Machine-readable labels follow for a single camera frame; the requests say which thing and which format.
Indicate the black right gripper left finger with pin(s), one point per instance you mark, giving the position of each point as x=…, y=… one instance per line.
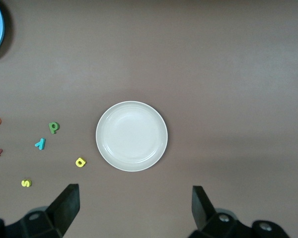
x=62, y=210

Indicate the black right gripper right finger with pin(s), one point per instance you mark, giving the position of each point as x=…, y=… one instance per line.
x=206, y=218

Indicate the yellow foam letter a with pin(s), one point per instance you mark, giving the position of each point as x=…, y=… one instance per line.
x=80, y=162

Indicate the teal foam letter y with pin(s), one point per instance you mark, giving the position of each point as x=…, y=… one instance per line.
x=41, y=144

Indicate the green foam letter p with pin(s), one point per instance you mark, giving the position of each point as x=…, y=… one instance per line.
x=52, y=129

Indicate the yellow foam letter s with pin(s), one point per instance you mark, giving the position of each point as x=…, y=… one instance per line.
x=26, y=183

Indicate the beige brown plate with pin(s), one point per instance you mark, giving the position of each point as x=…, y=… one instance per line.
x=131, y=136

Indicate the brown paper table cover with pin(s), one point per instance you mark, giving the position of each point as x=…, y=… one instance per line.
x=213, y=62

